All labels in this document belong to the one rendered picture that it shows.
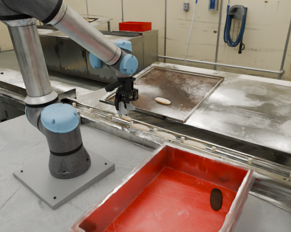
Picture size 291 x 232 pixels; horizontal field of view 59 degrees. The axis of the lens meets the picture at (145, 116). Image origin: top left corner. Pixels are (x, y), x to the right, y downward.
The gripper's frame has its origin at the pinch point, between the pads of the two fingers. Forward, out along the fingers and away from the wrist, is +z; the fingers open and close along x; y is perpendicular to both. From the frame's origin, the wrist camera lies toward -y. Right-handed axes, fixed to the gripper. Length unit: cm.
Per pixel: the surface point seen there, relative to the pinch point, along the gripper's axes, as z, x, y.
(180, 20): -12, 370, -172
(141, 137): 2.9, -9.1, 17.8
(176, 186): 6, -24, 44
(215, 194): 5, -21, 57
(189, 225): 6, -36, 55
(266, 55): 37, 370, -11
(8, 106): 15, -9, -97
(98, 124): 3.7, -9.1, -8.0
